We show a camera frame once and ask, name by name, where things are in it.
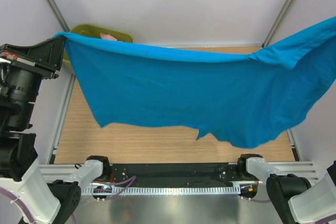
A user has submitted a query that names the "purple cable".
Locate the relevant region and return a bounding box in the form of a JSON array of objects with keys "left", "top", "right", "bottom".
[
  {"left": 0, "top": 174, "right": 136, "bottom": 224},
  {"left": 241, "top": 187, "right": 271, "bottom": 204}
]

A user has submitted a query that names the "olive green plastic bin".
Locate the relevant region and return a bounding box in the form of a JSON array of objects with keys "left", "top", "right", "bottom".
[{"left": 62, "top": 23, "right": 135, "bottom": 68}]

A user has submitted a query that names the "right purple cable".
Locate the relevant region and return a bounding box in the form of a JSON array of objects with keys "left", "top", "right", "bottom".
[{"left": 241, "top": 187, "right": 271, "bottom": 204}]

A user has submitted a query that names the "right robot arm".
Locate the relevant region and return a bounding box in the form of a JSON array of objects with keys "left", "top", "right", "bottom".
[{"left": 237, "top": 154, "right": 335, "bottom": 223}]

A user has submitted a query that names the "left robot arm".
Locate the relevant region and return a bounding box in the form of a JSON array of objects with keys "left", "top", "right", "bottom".
[{"left": 1, "top": 36, "right": 111, "bottom": 223}]

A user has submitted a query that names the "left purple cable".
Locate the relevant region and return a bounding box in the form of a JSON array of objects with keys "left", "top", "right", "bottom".
[{"left": 0, "top": 174, "right": 136, "bottom": 224}]

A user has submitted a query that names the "blue t shirt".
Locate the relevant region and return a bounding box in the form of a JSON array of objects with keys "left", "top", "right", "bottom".
[{"left": 62, "top": 18, "right": 335, "bottom": 148}]

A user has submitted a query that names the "white slotted cable duct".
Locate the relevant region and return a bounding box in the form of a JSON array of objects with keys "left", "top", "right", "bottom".
[{"left": 82, "top": 185, "right": 240, "bottom": 196}]

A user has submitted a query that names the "pink folded shirt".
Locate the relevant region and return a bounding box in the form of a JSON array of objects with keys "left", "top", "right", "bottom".
[{"left": 100, "top": 33, "right": 118, "bottom": 41}]

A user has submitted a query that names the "right aluminium corner post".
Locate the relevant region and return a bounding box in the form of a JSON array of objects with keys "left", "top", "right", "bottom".
[{"left": 261, "top": 0, "right": 296, "bottom": 48}]

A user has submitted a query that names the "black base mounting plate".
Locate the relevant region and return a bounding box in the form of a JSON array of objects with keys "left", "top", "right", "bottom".
[{"left": 111, "top": 163, "right": 256, "bottom": 188}]

